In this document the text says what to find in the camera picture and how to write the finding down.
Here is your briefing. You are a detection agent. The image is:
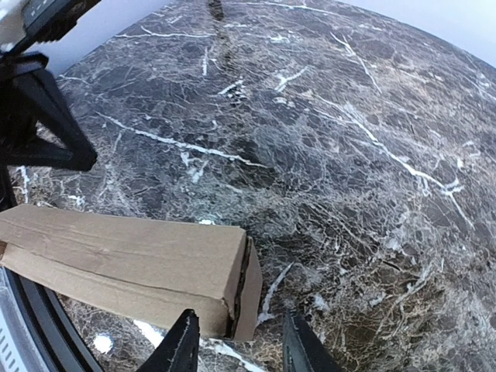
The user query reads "black front table rail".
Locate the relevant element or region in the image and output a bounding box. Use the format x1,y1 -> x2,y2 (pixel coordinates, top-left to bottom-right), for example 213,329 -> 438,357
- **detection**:
5,270 -> 102,371

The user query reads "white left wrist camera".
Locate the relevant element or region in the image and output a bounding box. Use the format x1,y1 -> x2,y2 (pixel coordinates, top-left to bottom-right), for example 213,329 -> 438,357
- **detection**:
1,0 -> 99,53

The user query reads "brown cardboard box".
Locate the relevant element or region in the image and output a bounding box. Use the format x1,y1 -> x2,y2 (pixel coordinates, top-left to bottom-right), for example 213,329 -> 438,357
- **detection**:
1,205 -> 262,342

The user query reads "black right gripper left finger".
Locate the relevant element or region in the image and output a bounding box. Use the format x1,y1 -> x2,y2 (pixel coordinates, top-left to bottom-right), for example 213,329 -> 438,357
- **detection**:
137,309 -> 200,372

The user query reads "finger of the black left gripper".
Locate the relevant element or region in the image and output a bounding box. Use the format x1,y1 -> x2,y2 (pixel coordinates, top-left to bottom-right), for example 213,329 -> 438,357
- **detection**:
1,53 -> 97,171

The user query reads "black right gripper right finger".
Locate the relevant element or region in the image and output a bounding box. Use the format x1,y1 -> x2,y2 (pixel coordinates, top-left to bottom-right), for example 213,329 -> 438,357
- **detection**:
282,310 -> 340,372

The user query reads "white slotted cable duct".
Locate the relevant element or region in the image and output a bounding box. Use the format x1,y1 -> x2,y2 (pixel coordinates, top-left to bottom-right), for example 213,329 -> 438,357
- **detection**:
0,305 -> 28,372

